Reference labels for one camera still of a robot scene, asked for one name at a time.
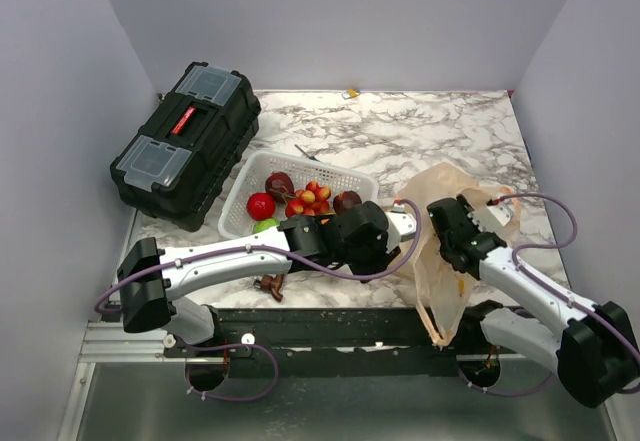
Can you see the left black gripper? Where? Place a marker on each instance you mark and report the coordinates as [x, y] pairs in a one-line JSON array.
[[382, 260]]

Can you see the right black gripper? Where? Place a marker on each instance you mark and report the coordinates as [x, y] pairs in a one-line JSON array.
[[466, 208]]

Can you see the dark maroon fake fruit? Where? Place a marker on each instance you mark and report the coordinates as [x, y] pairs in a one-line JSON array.
[[345, 201]]

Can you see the orange translucent plastic bag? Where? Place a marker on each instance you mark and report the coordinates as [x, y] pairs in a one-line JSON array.
[[442, 294]]

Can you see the red fake cherry bunch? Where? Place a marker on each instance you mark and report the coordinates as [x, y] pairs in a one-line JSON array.
[[313, 200]]

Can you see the red fake apple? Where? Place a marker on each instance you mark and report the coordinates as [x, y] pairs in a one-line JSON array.
[[280, 186]]

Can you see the green fake fruit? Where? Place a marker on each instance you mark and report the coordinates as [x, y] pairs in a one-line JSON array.
[[265, 224]]

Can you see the red fake tomato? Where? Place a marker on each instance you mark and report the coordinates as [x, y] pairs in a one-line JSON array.
[[260, 206]]

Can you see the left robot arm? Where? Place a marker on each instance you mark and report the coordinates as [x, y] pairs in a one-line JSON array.
[[156, 282]]

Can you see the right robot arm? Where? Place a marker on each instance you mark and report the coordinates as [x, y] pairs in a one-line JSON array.
[[591, 348]]

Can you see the small grey hex key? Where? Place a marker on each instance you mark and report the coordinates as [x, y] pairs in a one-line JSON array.
[[306, 154]]

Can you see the brown faucet tap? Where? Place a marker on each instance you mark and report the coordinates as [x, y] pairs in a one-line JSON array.
[[271, 284]]

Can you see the white plastic basket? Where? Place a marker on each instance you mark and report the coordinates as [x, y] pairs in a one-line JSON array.
[[235, 222]]

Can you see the black plastic toolbox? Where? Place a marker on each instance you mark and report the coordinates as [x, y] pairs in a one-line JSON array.
[[177, 163]]

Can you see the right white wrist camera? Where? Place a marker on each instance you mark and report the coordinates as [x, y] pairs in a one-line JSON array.
[[491, 218]]

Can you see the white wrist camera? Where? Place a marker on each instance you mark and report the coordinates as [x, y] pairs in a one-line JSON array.
[[401, 227], [491, 218]]

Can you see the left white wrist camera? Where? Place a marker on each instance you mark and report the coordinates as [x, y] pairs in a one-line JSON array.
[[401, 227]]

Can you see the black mounting rail base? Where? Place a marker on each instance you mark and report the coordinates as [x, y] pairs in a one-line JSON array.
[[327, 343]]

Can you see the aluminium rail extrusion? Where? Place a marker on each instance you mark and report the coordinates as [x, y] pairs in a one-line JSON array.
[[109, 343]]

